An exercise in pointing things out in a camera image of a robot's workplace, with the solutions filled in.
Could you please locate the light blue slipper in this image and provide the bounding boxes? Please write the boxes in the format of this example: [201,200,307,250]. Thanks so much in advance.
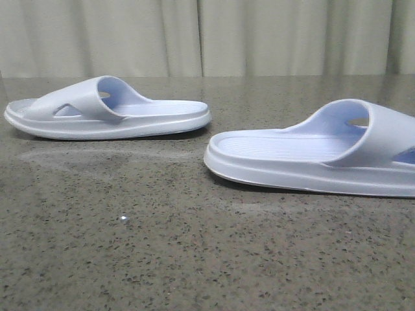
[204,99,414,197]
[4,76,211,140]

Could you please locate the pale green curtain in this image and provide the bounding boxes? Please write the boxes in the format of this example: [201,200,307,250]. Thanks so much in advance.
[1,1,414,78]

